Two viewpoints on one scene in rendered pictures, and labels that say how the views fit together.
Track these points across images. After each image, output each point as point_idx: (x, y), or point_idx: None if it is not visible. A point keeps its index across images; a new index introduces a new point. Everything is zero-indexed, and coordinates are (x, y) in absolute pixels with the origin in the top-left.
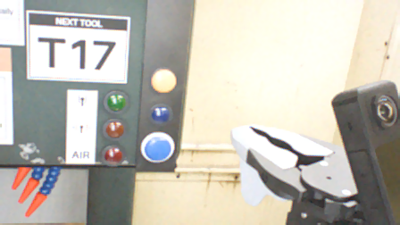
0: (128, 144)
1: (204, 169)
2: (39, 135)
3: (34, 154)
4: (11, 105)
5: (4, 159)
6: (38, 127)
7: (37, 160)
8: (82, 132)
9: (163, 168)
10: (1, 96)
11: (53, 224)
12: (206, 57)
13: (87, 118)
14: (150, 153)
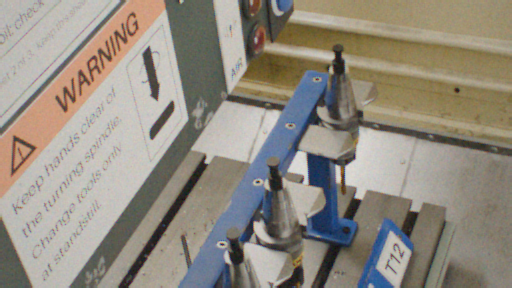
0: (261, 12)
1: None
2: (203, 79)
3: (204, 112)
4: (175, 63)
5: (185, 150)
6: (200, 68)
7: (208, 117)
8: (232, 35)
9: (288, 14)
10: (165, 59)
11: None
12: None
13: (232, 9)
14: (286, 2)
